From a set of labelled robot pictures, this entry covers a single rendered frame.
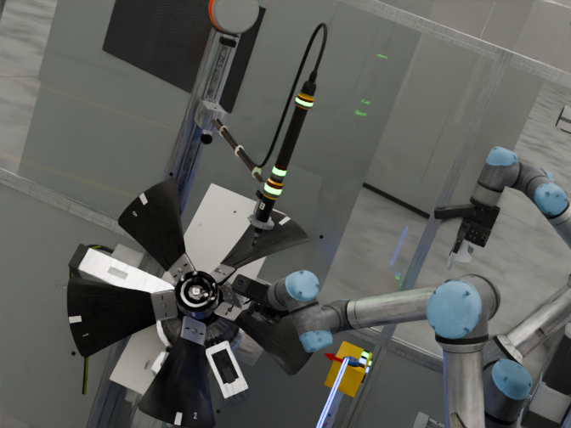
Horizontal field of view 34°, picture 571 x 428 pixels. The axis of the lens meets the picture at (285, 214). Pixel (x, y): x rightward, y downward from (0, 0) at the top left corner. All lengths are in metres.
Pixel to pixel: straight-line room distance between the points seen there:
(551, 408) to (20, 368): 2.14
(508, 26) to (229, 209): 5.66
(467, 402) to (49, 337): 2.02
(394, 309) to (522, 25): 6.19
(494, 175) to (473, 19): 5.87
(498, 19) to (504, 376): 5.90
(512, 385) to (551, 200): 0.55
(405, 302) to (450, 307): 0.24
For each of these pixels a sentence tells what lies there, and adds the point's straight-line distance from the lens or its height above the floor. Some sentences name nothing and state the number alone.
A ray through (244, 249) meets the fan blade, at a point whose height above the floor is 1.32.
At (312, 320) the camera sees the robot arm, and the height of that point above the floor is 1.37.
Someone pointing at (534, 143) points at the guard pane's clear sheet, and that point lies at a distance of 3.08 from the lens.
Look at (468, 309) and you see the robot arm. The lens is 2.02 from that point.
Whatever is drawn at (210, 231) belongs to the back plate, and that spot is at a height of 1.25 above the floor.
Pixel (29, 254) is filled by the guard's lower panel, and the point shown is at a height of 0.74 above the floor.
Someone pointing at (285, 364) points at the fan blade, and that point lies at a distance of 2.49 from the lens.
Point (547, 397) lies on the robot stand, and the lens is 2.46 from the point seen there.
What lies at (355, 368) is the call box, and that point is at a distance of 2.81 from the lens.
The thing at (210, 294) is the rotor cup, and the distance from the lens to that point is 2.55.
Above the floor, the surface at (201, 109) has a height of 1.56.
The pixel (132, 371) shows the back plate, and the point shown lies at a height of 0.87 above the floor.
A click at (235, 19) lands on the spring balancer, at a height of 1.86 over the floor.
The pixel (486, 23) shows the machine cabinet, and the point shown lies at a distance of 8.38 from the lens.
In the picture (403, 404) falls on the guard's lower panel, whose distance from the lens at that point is 3.37.
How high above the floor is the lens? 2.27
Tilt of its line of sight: 18 degrees down
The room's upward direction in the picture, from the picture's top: 20 degrees clockwise
